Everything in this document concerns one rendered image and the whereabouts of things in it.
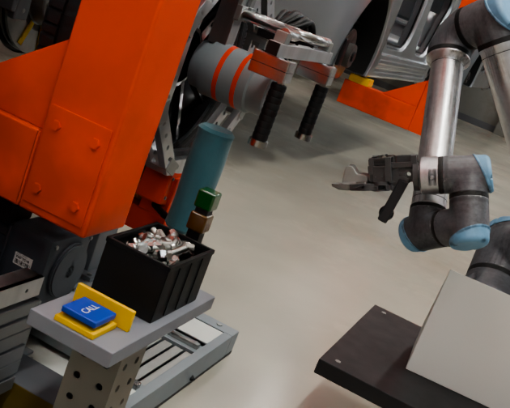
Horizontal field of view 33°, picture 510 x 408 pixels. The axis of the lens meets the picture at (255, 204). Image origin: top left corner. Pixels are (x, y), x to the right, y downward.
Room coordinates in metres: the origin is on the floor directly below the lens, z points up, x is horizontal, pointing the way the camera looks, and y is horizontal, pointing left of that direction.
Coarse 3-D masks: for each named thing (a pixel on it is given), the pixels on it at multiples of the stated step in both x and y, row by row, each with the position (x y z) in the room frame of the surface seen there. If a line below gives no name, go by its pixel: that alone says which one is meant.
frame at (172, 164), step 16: (208, 0) 1.88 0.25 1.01; (272, 0) 2.25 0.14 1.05; (272, 16) 2.29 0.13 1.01; (192, 32) 1.85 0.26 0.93; (256, 32) 2.31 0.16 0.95; (176, 80) 1.86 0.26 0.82; (224, 112) 2.32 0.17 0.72; (240, 112) 2.30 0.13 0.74; (160, 128) 1.86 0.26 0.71; (160, 144) 1.90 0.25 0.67; (160, 160) 1.95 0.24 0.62; (176, 160) 2.01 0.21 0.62
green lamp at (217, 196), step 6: (198, 192) 1.68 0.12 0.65; (204, 192) 1.67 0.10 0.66; (210, 192) 1.68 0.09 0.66; (216, 192) 1.69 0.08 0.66; (198, 198) 1.68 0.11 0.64; (204, 198) 1.67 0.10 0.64; (210, 198) 1.67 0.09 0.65; (216, 198) 1.68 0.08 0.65; (198, 204) 1.67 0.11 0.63; (204, 204) 1.67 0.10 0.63; (210, 204) 1.67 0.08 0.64; (216, 204) 1.69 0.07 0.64; (210, 210) 1.67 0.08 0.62
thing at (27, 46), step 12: (36, 0) 2.20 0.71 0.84; (48, 0) 2.20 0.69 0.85; (0, 12) 2.14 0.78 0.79; (36, 12) 2.21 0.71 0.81; (0, 24) 2.16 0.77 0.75; (12, 24) 2.17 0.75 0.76; (24, 24) 2.21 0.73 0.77; (36, 24) 2.26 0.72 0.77; (12, 36) 2.18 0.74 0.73; (36, 36) 2.28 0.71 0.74; (24, 48) 2.24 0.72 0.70
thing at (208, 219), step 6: (192, 210) 1.68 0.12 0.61; (192, 216) 1.68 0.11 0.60; (198, 216) 1.67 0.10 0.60; (204, 216) 1.67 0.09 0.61; (210, 216) 1.69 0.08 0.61; (192, 222) 1.67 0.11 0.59; (198, 222) 1.67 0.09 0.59; (204, 222) 1.67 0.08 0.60; (210, 222) 1.69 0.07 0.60; (192, 228) 1.67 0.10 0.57; (198, 228) 1.67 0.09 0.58; (204, 228) 1.67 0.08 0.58
